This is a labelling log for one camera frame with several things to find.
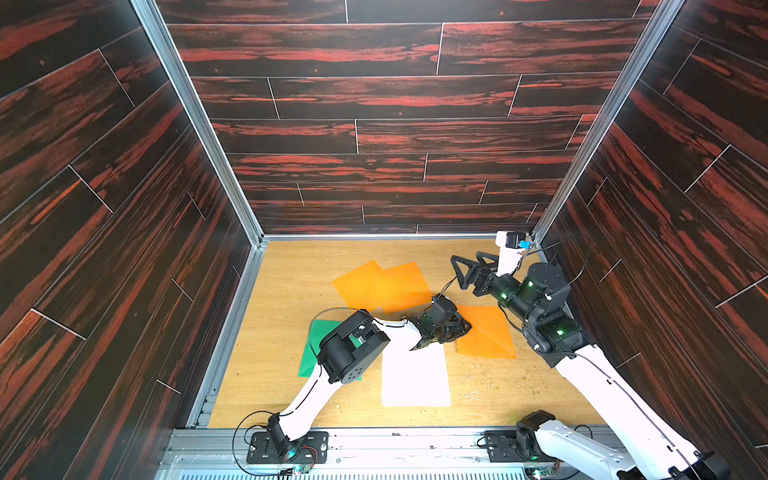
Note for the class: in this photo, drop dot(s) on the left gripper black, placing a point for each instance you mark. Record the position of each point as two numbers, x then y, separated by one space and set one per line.
459 328

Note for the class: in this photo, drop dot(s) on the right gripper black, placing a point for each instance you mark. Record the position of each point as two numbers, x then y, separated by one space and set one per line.
485 279

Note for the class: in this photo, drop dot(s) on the orange paper sheet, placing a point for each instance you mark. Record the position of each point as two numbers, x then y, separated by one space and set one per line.
360 288
489 336
400 288

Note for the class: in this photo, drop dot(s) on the pale yellow paper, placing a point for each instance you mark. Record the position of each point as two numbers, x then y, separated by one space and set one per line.
414 378

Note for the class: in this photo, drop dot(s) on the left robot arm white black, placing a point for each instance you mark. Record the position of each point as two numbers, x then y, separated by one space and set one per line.
345 354

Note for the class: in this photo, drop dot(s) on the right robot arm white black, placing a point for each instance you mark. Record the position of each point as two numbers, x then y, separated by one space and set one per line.
652 448

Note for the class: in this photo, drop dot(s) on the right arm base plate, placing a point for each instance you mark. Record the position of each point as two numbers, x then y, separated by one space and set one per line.
510 446

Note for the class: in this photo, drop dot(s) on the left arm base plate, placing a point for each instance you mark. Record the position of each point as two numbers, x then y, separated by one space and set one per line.
310 449

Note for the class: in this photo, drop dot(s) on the front aluminium frame rail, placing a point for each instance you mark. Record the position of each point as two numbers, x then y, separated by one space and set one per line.
355 453

